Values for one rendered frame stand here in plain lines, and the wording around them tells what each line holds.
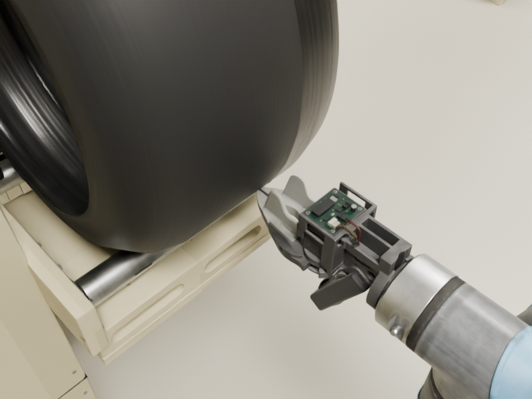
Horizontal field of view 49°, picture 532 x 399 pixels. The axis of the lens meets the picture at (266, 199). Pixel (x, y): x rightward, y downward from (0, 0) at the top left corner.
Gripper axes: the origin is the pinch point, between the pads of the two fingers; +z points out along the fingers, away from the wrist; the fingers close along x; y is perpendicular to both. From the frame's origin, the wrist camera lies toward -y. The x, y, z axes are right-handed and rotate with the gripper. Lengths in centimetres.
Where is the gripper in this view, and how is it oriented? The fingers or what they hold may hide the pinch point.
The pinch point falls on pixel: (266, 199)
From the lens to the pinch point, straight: 74.6
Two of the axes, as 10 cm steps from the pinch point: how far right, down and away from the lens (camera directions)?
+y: 0.0, -6.7, -7.4
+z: -7.0, -5.3, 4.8
